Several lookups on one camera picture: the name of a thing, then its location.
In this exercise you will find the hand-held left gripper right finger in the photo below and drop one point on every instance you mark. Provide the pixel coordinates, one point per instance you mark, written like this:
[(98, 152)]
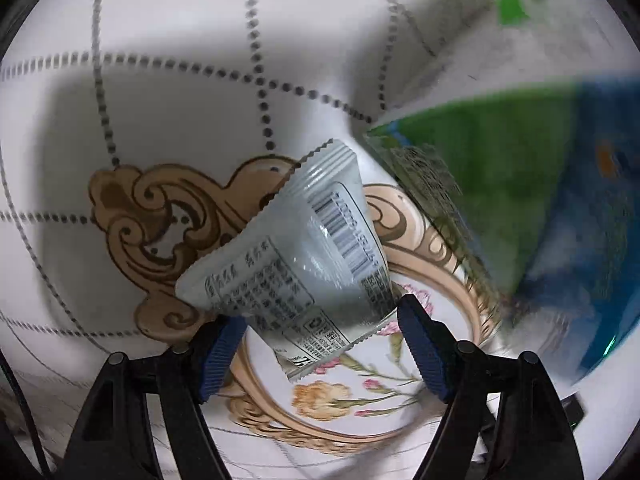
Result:
[(420, 345)]

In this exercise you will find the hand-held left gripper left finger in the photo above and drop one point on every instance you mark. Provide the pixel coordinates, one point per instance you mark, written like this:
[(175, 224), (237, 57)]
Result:
[(220, 360)]

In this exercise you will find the pale grey snack packet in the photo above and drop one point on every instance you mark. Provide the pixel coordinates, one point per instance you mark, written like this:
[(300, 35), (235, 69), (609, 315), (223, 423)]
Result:
[(300, 260)]

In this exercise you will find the green and blue snack bag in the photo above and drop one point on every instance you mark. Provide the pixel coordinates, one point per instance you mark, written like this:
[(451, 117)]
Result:
[(500, 170)]

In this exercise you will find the white printed tablecloth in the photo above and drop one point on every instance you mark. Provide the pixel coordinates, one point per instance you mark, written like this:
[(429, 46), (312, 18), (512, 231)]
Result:
[(150, 110)]

